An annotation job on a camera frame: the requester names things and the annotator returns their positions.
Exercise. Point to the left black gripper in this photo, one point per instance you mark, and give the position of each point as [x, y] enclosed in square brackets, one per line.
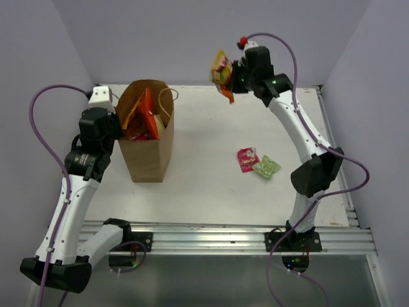
[119, 132]

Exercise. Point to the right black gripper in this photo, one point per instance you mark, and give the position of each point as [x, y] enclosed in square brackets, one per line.
[238, 68]

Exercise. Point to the colourful fruit candy packet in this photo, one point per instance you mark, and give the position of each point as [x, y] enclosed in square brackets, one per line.
[220, 74]

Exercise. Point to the orange Kettle chips bag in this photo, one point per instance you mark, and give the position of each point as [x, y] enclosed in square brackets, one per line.
[134, 124]

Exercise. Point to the cassava chips bag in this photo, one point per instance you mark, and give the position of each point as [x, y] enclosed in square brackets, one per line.
[151, 119]

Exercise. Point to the brown paper bag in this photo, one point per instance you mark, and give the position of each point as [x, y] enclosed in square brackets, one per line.
[147, 161]

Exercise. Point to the small pink candy packet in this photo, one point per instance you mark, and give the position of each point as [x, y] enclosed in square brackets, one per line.
[247, 158]

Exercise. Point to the small green candy packet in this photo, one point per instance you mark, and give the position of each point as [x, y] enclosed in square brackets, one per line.
[266, 167]

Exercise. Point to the pink silver chips bag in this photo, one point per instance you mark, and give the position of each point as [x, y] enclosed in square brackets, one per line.
[140, 137]

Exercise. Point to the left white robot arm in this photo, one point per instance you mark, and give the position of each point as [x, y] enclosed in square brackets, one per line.
[61, 262]

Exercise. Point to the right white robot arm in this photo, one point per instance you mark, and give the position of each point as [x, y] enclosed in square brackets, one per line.
[320, 163]

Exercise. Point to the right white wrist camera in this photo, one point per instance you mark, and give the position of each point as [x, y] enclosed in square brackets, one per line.
[244, 44]

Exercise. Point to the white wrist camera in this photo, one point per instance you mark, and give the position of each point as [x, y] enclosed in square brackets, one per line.
[244, 44]
[101, 97]

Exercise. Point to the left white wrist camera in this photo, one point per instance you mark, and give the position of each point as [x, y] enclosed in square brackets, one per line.
[101, 97]

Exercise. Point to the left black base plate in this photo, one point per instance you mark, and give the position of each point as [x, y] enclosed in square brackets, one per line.
[135, 242]

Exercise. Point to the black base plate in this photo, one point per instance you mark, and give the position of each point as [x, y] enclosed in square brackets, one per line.
[135, 242]
[294, 242]

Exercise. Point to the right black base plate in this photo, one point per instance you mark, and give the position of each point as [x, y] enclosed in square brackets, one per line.
[294, 242]

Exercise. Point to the aluminium extrusion rail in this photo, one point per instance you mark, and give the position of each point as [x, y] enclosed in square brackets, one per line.
[226, 240]

